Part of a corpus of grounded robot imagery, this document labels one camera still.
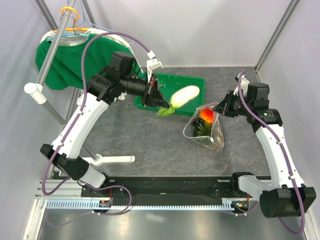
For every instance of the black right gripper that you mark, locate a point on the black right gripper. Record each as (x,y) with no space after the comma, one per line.
(224,107)

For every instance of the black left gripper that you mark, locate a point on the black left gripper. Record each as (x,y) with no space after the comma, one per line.
(152,96)

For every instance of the white radish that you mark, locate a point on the white radish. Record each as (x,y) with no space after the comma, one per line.
(179,99)

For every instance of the clear dotted zip top bag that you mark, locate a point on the clear dotted zip top bag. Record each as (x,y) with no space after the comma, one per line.
(216,127)

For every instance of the dark purple grape bunch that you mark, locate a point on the dark purple grape bunch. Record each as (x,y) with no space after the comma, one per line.
(198,126)

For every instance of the orange carrot with green leaves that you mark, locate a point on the orange carrot with green leaves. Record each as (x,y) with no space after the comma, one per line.
(216,143)

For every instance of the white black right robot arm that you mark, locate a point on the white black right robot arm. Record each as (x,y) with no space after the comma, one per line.
(286,195)

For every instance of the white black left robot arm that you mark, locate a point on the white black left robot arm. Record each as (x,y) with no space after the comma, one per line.
(99,93)

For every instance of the green plastic tray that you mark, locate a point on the green plastic tray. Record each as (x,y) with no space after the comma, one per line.
(171,83)

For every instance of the white t-shirt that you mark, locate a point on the white t-shirt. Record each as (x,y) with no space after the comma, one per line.
(66,65)

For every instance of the teal clothes hanger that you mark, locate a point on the teal clothes hanger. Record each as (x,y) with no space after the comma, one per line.
(69,37)

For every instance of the silver clothes rack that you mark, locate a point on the silver clothes rack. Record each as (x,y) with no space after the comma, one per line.
(72,139)

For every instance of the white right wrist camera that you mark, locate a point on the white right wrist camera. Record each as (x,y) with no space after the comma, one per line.
(243,85)

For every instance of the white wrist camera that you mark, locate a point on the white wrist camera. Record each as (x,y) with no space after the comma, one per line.
(243,85)
(152,64)

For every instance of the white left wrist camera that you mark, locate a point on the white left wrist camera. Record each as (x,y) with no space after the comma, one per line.
(152,64)

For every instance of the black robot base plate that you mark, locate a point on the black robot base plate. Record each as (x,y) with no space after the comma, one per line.
(212,186)

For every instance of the white slotted cable duct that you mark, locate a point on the white slotted cable duct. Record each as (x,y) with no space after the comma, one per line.
(146,204)

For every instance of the blue wire hanger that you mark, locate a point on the blue wire hanger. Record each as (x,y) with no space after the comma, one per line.
(87,22)

